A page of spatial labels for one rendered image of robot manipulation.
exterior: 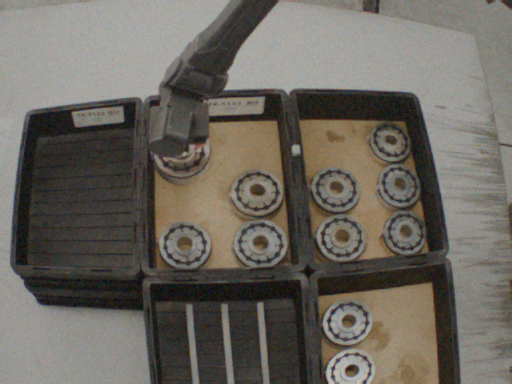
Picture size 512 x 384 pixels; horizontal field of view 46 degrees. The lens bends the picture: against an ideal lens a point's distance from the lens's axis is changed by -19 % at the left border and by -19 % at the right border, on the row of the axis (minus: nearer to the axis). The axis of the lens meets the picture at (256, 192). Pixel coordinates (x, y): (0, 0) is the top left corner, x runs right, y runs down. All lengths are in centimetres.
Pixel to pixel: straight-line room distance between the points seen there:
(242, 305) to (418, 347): 38
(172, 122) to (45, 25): 106
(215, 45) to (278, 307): 58
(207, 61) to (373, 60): 93
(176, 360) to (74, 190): 44
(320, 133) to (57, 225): 61
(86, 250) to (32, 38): 82
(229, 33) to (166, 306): 61
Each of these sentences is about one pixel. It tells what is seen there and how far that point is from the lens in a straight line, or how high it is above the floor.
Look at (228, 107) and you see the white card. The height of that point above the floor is 89.
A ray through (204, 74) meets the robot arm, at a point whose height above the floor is 129.
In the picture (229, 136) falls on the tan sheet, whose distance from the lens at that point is 151.
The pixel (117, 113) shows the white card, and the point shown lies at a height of 90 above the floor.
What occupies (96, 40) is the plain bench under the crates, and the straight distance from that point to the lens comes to 191.
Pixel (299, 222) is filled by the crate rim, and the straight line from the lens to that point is 132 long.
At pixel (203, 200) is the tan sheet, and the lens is 144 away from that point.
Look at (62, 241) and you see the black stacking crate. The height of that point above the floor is 83.
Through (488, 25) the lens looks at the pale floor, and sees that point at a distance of 325.
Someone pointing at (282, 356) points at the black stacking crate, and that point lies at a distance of 132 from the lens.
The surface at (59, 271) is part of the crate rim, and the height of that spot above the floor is 93.
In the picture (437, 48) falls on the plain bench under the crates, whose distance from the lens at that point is 198.
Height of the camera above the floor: 211
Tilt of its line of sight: 62 degrees down
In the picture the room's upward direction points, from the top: 6 degrees clockwise
